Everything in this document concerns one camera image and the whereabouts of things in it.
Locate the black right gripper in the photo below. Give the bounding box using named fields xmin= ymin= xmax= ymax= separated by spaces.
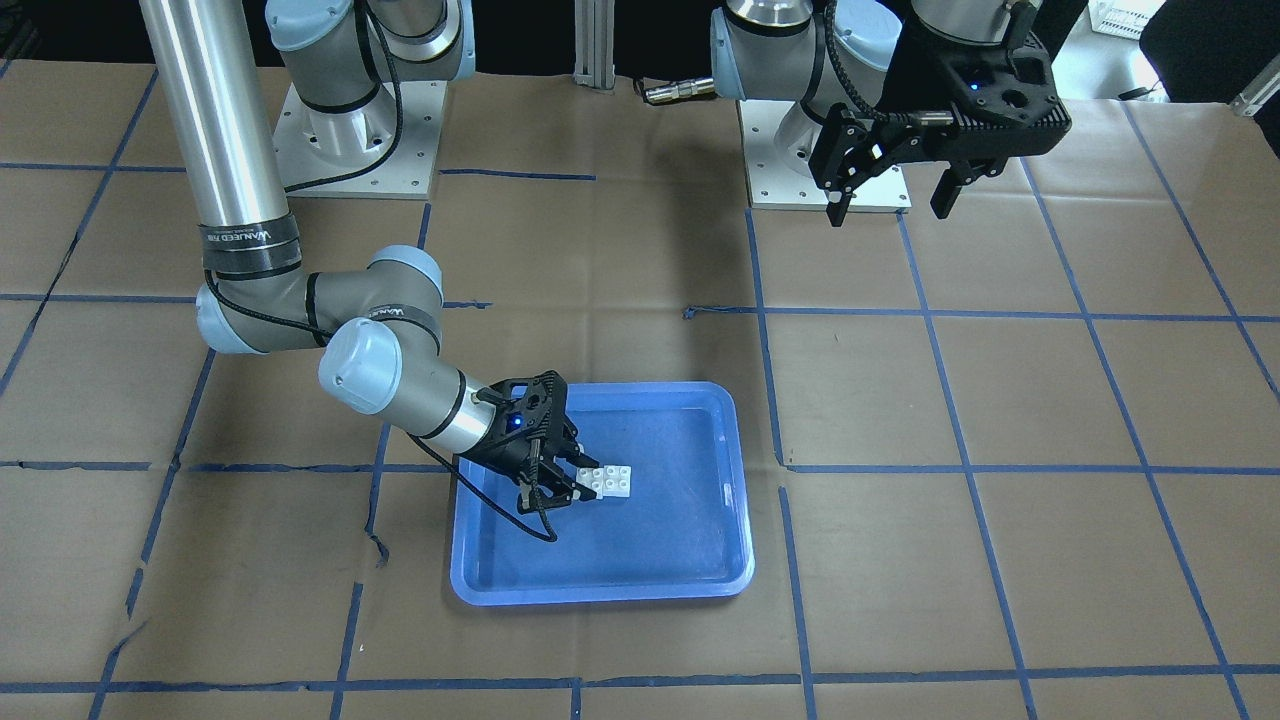
xmin=461 ymin=372 xmax=602 ymax=511

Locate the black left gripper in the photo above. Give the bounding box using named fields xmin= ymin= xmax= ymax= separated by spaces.
xmin=808 ymin=28 xmax=1073 ymax=228

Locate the white square building block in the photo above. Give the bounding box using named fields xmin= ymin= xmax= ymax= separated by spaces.
xmin=575 ymin=468 xmax=607 ymax=501

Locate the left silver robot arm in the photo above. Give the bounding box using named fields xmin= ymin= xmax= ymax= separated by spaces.
xmin=507 ymin=1 xmax=1010 ymax=502

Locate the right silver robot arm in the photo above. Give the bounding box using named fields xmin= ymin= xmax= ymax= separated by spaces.
xmin=140 ymin=1 xmax=596 ymax=496

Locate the blue plastic tray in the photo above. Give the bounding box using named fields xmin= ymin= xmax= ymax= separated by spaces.
xmin=449 ymin=380 xmax=756 ymax=606

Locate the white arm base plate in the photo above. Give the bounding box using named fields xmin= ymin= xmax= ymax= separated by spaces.
xmin=273 ymin=81 xmax=451 ymax=201
xmin=737 ymin=97 xmax=913 ymax=214

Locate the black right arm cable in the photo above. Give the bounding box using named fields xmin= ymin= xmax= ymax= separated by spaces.
xmin=205 ymin=0 xmax=559 ymax=544

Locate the aluminium frame post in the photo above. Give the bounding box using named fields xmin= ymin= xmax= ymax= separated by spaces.
xmin=572 ymin=0 xmax=616 ymax=94

